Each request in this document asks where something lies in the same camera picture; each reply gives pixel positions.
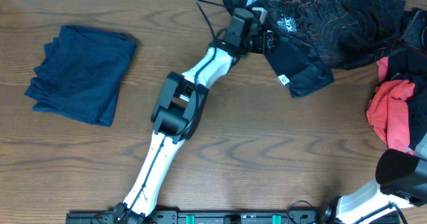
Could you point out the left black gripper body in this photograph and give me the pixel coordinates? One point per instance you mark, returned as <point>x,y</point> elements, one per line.
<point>258,45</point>

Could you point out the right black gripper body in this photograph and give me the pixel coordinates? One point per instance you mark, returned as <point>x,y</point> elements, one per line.
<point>417,36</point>

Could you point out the black orange patterned jersey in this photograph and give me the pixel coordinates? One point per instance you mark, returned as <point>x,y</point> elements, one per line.
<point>315,37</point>

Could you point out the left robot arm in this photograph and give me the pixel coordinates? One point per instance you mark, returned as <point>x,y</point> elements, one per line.
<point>177,111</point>

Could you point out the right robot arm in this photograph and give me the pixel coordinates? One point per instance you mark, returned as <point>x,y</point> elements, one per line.
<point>399,183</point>

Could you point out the plain black shirt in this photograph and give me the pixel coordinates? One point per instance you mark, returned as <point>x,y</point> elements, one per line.
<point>410,64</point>

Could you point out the red orange garment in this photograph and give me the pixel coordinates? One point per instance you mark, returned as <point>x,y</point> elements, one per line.
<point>388,112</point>

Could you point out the folded navy blue garment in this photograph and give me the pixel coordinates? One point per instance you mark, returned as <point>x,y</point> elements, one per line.
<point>81,74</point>

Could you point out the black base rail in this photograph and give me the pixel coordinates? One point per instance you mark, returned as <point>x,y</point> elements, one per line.
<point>174,217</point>

